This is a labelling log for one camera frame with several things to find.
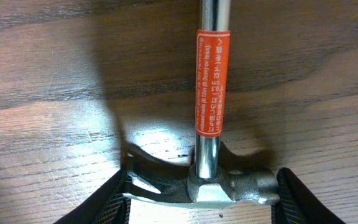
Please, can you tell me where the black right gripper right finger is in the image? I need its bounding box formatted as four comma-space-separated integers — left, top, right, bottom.
271, 167, 345, 224

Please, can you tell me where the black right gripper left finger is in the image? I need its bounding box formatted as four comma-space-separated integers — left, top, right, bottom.
56, 169, 131, 224

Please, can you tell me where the small steel claw hammer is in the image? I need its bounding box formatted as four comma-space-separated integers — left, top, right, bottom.
123, 0, 280, 209

